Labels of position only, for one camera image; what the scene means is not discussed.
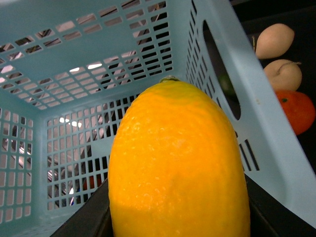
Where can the large orange left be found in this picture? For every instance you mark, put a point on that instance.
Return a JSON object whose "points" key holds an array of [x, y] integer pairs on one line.
{"points": [[298, 108]]}

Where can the large light blue basket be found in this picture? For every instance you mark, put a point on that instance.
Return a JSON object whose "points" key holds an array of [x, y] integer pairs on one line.
{"points": [[69, 69]]}

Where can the white pear lower left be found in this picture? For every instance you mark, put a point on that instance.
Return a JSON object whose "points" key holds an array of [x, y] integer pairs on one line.
{"points": [[284, 74]]}

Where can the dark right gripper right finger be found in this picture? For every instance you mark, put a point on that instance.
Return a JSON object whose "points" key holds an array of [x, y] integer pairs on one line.
{"points": [[269, 218]]}

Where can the green avocado left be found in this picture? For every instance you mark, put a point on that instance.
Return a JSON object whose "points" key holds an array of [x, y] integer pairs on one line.
{"points": [[226, 85]]}

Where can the large yellow lemon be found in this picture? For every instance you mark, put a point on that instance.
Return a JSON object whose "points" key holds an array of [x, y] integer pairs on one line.
{"points": [[175, 168]]}

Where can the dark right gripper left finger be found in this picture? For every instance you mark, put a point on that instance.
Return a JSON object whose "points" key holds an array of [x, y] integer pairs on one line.
{"points": [[93, 219]]}

